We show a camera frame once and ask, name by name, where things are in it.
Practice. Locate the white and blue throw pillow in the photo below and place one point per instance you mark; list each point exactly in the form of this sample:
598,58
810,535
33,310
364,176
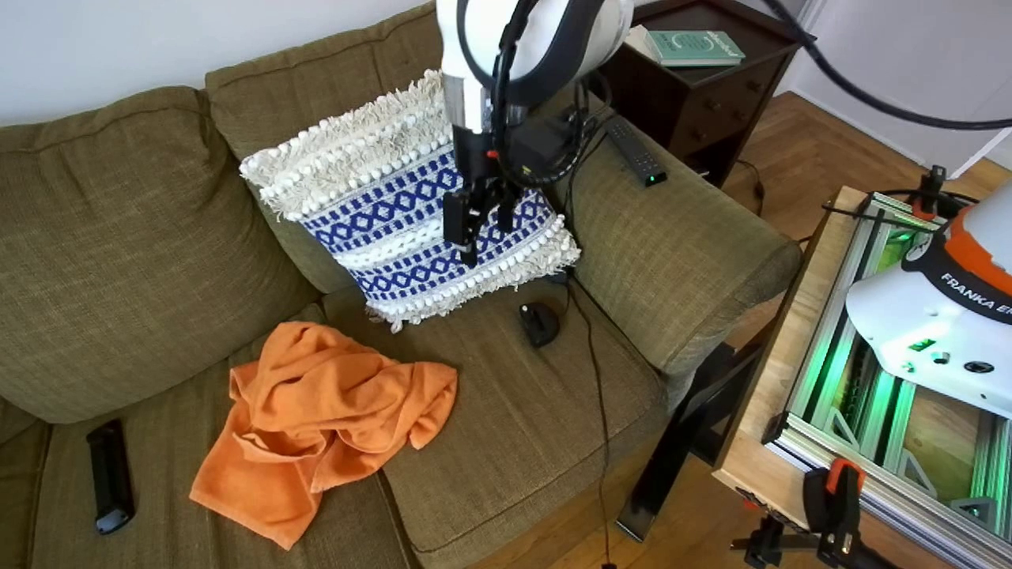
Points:
368,199

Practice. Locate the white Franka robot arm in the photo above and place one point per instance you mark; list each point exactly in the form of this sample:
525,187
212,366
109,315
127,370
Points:
547,31

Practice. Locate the wooden robot cart board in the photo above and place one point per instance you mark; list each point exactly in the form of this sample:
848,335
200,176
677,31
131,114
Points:
770,357

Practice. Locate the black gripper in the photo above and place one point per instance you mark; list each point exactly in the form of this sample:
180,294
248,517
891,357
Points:
486,159

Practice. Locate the narrow olive sofa back cushion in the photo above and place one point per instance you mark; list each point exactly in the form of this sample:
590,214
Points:
274,96

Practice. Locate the olive green fabric sofa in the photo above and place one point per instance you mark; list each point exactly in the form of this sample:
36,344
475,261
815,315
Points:
643,241

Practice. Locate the wide olive sofa back cushion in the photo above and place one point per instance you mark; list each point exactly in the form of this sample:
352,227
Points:
127,241

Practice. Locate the aluminium profile frame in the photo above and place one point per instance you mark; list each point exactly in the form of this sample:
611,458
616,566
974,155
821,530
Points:
843,366

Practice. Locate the white paper booklet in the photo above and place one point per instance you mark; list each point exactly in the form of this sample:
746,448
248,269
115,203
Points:
636,45

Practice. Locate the olive sofa seat cushion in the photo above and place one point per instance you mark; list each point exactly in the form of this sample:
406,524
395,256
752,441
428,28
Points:
168,443
518,431

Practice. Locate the black and orange clamp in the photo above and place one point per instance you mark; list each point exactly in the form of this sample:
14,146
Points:
833,501

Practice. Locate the small black clamp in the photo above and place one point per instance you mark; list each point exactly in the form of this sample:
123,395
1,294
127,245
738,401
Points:
927,194

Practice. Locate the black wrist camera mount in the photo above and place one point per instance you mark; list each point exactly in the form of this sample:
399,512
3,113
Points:
547,143

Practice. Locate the orange towel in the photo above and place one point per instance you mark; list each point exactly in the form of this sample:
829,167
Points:
317,412

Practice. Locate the dark wooden side table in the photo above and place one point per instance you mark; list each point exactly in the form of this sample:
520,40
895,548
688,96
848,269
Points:
707,105

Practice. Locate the long black remote control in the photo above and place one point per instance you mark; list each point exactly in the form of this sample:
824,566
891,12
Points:
636,154

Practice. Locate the black metal cart leg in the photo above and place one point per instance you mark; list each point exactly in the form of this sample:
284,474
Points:
665,461

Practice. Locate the small black rounded device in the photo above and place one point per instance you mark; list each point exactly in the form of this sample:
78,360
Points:
539,323

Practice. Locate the green book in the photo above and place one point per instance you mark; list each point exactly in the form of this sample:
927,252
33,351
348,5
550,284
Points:
691,47

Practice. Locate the black remote with grey end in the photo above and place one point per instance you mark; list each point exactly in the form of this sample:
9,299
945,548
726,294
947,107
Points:
109,474

